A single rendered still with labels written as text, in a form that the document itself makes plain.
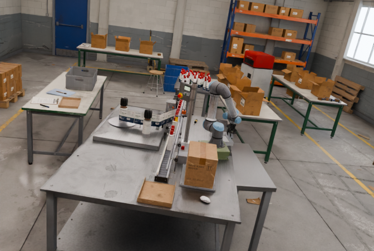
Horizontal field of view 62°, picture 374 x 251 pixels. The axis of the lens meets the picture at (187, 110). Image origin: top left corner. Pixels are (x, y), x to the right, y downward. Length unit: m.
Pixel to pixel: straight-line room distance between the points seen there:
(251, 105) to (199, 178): 2.41
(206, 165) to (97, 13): 8.74
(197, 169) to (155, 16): 8.45
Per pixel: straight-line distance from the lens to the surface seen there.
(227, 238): 2.58
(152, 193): 2.55
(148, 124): 3.27
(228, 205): 2.59
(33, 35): 11.37
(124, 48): 8.63
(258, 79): 8.68
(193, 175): 2.62
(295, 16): 10.85
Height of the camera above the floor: 2.28
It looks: 19 degrees down
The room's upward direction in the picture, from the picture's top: 9 degrees clockwise
